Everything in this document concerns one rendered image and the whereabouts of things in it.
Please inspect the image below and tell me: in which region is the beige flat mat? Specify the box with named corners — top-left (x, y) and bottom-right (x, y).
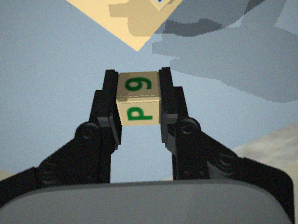
top-left (67, 0), bottom-right (183, 51)

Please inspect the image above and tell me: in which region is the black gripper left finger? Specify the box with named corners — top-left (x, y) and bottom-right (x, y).
top-left (0, 69), bottom-right (122, 208)

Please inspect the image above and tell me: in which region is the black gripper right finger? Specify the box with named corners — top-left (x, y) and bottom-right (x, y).
top-left (158, 67), bottom-right (295, 224)

